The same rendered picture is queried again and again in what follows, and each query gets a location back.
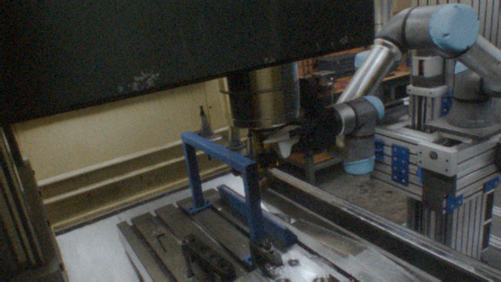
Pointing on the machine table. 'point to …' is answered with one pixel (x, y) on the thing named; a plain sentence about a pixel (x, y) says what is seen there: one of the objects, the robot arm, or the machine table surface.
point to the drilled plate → (309, 269)
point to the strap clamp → (258, 257)
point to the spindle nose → (261, 97)
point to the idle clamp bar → (202, 251)
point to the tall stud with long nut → (186, 256)
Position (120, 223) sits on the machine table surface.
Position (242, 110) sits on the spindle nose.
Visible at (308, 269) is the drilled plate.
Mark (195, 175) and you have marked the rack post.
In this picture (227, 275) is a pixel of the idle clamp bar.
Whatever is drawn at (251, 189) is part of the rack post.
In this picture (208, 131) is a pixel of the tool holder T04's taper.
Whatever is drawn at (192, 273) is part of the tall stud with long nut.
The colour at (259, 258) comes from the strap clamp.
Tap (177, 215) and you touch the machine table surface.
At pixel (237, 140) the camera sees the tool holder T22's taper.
